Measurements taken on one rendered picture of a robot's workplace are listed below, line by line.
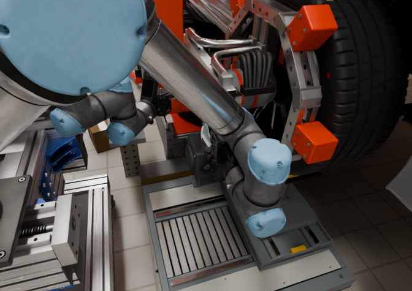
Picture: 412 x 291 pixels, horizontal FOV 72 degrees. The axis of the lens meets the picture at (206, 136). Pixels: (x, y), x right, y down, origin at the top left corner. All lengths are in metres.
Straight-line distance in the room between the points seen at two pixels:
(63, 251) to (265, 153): 0.48
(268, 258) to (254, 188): 0.87
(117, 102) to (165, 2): 0.56
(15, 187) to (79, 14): 0.58
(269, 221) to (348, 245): 1.20
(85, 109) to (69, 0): 0.49
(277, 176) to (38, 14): 0.40
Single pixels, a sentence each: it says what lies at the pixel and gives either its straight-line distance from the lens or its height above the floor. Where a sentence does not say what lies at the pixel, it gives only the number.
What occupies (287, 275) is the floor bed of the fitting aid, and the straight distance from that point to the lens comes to 1.44.
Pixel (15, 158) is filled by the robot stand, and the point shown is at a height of 0.73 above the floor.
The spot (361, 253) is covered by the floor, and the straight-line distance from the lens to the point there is 1.74.
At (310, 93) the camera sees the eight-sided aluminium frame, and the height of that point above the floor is 0.97.
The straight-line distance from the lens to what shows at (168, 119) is 1.62.
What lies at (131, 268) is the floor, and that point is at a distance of 1.51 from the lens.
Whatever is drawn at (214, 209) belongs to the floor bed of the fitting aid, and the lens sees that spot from 1.60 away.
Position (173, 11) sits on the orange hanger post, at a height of 1.01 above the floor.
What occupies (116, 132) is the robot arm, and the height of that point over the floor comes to 0.84.
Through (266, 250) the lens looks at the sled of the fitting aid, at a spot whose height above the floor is 0.15.
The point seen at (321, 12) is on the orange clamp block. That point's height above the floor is 1.15.
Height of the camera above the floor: 1.33
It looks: 39 degrees down
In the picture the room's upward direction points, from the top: 3 degrees clockwise
